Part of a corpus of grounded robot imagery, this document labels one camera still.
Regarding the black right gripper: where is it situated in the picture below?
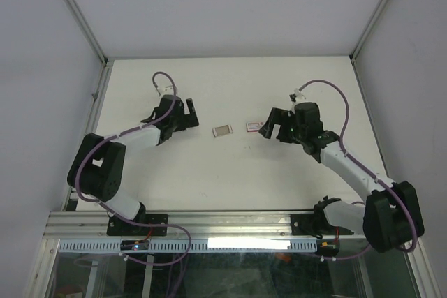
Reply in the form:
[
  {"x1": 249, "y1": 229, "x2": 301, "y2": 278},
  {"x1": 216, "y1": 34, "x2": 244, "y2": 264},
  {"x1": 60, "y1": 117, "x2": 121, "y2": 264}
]
[{"x1": 259, "y1": 107, "x2": 306, "y2": 144}]

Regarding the red white staple box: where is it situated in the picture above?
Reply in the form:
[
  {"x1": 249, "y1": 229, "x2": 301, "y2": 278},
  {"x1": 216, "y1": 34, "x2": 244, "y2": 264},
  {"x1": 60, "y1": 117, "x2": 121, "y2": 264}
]
[{"x1": 246, "y1": 121, "x2": 264, "y2": 133}]

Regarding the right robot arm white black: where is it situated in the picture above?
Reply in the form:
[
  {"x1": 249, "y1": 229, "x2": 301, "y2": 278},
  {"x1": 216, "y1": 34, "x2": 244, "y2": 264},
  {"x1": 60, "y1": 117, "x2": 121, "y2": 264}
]
[{"x1": 259, "y1": 102, "x2": 425, "y2": 253}]

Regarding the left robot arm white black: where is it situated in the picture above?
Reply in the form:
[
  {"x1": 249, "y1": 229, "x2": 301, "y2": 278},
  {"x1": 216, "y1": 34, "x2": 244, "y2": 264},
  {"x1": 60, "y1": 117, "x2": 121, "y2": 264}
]
[{"x1": 67, "y1": 94, "x2": 199, "y2": 237}]

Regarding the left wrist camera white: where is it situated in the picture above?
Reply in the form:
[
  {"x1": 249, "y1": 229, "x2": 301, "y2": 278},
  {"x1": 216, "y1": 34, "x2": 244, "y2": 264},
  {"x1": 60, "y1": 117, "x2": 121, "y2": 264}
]
[{"x1": 155, "y1": 84, "x2": 175, "y2": 97}]

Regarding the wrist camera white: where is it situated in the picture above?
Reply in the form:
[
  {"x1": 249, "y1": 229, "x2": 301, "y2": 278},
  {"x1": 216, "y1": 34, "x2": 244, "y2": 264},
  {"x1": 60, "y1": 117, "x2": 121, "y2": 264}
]
[
  {"x1": 289, "y1": 89, "x2": 307, "y2": 105},
  {"x1": 155, "y1": 84, "x2": 175, "y2": 97}
]

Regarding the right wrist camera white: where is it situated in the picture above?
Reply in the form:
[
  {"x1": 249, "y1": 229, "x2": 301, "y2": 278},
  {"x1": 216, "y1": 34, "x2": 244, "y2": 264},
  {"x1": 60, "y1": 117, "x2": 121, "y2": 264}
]
[{"x1": 289, "y1": 89, "x2": 307, "y2": 105}]

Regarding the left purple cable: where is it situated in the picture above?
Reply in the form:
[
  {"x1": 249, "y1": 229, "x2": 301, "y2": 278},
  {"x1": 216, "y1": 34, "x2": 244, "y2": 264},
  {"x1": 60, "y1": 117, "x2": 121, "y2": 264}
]
[{"x1": 75, "y1": 70, "x2": 192, "y2": 267}]

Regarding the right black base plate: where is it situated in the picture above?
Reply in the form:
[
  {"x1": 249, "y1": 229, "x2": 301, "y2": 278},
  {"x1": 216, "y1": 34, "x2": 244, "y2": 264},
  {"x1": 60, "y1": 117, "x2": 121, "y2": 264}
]
[{"x1": 290, "y1": 214, "x2": 323, "y2": 239}]

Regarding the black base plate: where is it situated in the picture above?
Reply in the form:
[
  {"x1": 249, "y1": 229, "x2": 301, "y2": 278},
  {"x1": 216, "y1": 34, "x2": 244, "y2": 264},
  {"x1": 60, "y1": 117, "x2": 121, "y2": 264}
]
[
  {"x1": 290, "y1": 214, "x2": 323, "y2": 239},
  {"x1": 106, "y1": 213, "x2": 168, "y2": 237}
]

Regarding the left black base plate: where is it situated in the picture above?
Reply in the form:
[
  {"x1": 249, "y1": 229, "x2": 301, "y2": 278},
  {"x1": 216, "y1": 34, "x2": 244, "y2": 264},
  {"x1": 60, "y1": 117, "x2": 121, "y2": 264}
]
[{"x1": 106, "y1": 213, "x2": 168, "y2": 237}]

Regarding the white slotted cable duct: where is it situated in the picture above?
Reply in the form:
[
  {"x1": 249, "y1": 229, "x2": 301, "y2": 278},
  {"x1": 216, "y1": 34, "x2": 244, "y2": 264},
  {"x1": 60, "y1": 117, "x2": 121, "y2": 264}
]
[{"x1": 59, "y1": 237, "x2": 318, "y2": 254}]

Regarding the aluminium mounting rail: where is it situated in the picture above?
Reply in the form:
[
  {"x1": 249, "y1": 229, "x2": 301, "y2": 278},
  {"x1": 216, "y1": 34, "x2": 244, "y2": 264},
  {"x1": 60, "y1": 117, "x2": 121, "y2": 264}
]
[{"x1": 43, "y1": 209, "x2": 371, "y2": 240}]

